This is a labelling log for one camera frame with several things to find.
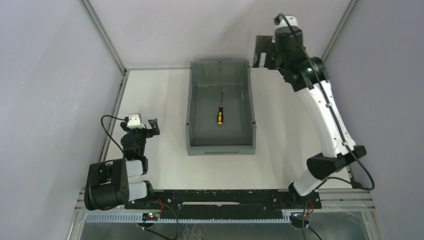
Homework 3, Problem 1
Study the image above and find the yellow black handled screwdriver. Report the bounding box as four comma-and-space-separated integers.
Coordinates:
217, 93, 224, 125

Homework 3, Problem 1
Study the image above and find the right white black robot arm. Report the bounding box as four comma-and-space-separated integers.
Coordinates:
253, 26, 367, 208

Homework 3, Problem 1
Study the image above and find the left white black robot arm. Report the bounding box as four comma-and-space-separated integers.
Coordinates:
84, 116, 160, 211

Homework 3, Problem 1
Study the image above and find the grey plastic storage bin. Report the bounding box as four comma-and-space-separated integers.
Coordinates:
185, 59, 257, 156

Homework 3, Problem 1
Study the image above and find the left controller board with leds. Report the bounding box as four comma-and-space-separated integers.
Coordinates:
142, 212, 160, 222

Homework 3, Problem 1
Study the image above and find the right controller board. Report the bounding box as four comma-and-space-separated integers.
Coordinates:
289, 212, 311, 223

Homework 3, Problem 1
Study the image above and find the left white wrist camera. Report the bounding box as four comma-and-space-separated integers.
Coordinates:
126, 113, 146, 129

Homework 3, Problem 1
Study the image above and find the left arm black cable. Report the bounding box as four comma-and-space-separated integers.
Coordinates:
100, 114, 129, 157

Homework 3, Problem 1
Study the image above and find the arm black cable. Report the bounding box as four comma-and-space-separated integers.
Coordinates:
100, 114, 129, 157
277, 13, 376, 240

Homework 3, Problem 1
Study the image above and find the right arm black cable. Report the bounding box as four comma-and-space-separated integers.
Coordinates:
277, 13, 376, 240

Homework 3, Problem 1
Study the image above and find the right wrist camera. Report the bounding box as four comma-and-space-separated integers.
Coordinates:
273, 13, 299, 29

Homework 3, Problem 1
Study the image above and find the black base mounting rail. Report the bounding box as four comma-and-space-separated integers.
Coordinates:
124, 189, 322, 221

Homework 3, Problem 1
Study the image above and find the white slotted cable duct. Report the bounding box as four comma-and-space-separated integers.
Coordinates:
85, 211, 292, 224

